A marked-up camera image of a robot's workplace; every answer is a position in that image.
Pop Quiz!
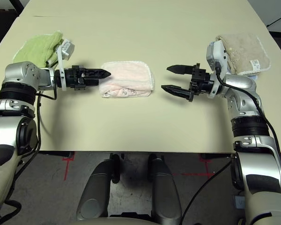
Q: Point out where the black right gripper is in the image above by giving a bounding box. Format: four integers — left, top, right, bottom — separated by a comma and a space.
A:
161, 62, 216, 102

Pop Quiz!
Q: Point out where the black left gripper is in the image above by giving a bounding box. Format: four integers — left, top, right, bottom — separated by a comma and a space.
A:
54, 65, 112, 91

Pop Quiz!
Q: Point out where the pink terry towel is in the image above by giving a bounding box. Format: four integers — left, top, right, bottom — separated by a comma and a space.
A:
99, 60, 155, 98

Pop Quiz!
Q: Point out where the green folded towel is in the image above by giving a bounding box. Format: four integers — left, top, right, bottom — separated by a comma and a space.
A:
13, 31, 67, 69

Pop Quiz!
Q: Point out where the beige folded towel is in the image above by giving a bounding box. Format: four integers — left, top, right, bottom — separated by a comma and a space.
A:
215, 32, 272, 76

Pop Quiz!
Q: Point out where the light blue folded towel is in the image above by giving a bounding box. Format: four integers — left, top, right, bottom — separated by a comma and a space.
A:
226, 69, 259, 82

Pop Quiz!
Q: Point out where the black foam floor mat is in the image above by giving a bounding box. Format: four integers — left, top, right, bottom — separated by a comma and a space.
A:
0, 9, 19, 57

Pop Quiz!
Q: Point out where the grey right robot leg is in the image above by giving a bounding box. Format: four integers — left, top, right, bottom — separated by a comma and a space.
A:
147, 153, 183, 225

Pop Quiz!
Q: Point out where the grey robot leg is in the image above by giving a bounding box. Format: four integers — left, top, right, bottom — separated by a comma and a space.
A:
147, 153, 183, 225
75, 153, 121, 221

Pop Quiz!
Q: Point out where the grey left robot leg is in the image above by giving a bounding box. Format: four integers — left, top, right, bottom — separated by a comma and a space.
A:
75, 153, 121, 221

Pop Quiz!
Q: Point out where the small grey floor box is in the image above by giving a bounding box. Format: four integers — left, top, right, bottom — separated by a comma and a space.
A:
235, 195, 246, 209

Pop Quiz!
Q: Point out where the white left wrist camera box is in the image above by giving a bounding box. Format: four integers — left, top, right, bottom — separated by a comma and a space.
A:
56, 39, 75, 91

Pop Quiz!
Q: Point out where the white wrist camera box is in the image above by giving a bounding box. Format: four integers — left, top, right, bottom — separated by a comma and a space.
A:
56, 39, 75, 91
205, 40, 229, 98

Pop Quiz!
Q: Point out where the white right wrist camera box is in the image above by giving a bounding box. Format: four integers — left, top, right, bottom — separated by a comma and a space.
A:
205, 40, 229, 98

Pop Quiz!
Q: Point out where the black metal frame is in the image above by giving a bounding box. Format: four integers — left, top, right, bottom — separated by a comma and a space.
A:
248, 0, 281, 32
0, 0, 25, 17

